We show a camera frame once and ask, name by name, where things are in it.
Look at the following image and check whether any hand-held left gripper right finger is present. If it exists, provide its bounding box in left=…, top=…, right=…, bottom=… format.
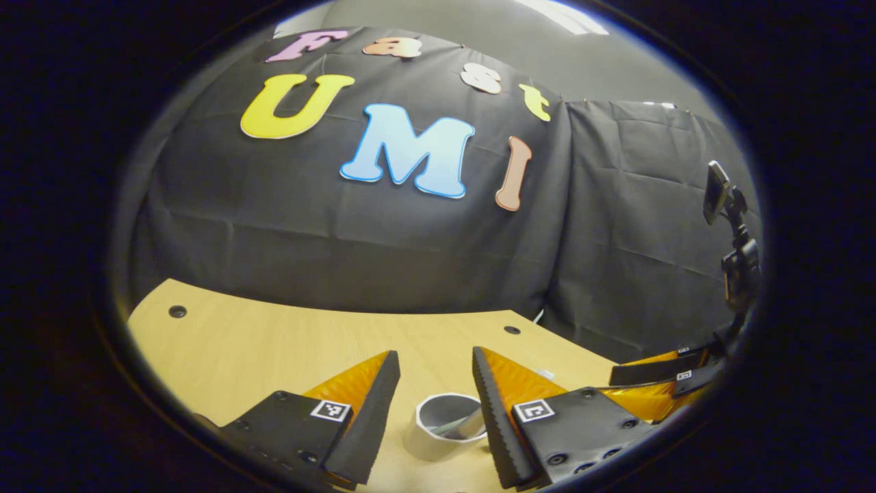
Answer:
left=472, top=346, right=661, bottom=490

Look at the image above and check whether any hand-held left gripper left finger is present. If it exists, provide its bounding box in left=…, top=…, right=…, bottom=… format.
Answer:
left=195, top=351, right=402, bottom=490

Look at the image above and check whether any white cup with wooden handle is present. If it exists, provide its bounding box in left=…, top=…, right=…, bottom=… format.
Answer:
left=404, top=392, right=488, bottom=462

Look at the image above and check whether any wooden desktop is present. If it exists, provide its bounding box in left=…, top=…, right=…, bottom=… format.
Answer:
left=127, top=277, right=620, bottom=493

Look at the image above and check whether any black backdrop cloth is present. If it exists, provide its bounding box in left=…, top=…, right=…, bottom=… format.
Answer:
left=130, top=26, right=764, bottom=364

